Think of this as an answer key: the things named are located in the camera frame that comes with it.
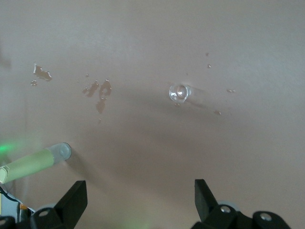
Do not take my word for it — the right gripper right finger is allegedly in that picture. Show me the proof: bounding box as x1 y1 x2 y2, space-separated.
192 178 290 229

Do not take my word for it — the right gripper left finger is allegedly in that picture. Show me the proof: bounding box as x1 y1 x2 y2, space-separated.
0 180 88 229

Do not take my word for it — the small clear glass beaker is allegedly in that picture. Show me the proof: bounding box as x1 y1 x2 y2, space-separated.
168 83 193 105

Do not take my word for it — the yellow-green capped bottle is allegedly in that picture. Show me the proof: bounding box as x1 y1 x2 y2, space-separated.
0 142 72 184

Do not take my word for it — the liquid puddle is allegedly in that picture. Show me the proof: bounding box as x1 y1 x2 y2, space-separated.
82 80 112 114
30 62 53 87

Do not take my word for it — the brown table mat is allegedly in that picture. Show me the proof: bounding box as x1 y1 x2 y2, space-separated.
0 0 305 229

